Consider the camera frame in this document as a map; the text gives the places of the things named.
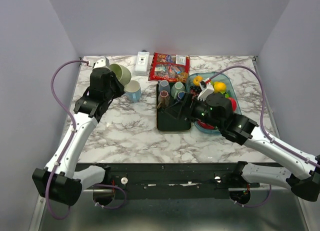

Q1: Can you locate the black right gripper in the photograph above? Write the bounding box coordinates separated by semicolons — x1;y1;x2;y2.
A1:
165;91;223;131

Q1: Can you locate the dark blue mug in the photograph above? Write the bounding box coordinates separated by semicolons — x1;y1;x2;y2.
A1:
175;91;186;102

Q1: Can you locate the brown striped mug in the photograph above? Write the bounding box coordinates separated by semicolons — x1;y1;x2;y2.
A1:
157;90;170;109

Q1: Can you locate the light green large mug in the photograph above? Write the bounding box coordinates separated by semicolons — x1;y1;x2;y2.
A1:
109;63;132;86

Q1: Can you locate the light blue hexagonal mug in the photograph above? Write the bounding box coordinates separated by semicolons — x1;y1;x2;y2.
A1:
124;80;142;103

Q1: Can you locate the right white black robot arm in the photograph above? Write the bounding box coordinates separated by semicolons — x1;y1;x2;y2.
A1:
164;93;320;202

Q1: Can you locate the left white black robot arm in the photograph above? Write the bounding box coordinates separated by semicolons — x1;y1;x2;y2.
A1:
32;66;124;206

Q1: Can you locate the mint green mug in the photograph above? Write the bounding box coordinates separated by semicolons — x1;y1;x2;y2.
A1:
170;81;186;99

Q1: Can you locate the grey blue dotted mug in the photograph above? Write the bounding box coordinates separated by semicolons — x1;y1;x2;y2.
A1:
158;80;171;94

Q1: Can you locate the black tray gold rim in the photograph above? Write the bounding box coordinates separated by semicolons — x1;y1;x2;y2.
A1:
156;108;191;132

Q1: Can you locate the dark blue grape bunch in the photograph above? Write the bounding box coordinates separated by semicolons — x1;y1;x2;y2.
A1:
190;86;202;95

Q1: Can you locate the red dragon fruit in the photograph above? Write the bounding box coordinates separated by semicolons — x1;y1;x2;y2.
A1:
197;120;215;130

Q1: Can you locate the orange fruit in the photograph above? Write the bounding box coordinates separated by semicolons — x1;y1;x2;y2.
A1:
192;75;203;87

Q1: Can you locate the teal transparent fruit container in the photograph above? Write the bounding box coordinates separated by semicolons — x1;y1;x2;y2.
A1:
185;72;242;136

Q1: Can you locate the red snack bag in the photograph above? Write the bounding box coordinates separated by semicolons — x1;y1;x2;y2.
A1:
148;52;190;83

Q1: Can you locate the white rectangular box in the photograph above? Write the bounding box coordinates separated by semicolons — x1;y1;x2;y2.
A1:
133;50;150;76

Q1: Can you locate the yellow lemon fruit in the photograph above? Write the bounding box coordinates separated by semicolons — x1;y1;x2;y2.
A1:
213;81;227;94

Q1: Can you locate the red apple fruit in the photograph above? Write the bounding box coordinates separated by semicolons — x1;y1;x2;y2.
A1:
228;97;237;112

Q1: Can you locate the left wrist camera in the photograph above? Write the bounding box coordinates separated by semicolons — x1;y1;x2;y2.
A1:
92;56;110;72

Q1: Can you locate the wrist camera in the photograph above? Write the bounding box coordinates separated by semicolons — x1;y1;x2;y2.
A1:
92;56;110;72
197;81;214;101

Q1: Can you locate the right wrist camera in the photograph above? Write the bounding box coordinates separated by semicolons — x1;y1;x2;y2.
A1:
197;81;214;101

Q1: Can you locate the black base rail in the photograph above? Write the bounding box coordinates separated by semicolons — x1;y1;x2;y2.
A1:
74;162;281;201

